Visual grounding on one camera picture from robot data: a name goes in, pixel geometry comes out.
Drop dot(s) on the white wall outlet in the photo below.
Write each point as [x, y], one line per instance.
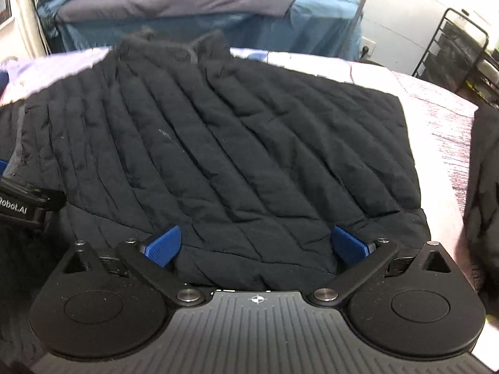
[368, 46]

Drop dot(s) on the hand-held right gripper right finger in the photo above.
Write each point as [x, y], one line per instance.
[348, 244]

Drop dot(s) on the black garment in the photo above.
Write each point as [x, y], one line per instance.
[483, 202]

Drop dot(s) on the grey purple blanket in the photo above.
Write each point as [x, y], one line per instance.
[175, 2]

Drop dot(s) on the bed with blue skirt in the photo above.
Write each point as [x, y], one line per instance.
[273, 31]

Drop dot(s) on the white appliance with knobs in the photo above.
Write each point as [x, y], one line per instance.
[19, 19]

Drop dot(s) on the black quilted jacket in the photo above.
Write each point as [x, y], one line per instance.
[234, 144]

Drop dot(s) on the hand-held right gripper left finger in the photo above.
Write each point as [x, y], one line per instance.
[165, 245]

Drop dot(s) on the black metal rack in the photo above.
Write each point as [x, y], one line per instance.
[452, 58]

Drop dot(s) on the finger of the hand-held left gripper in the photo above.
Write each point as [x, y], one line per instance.
[3, 167]

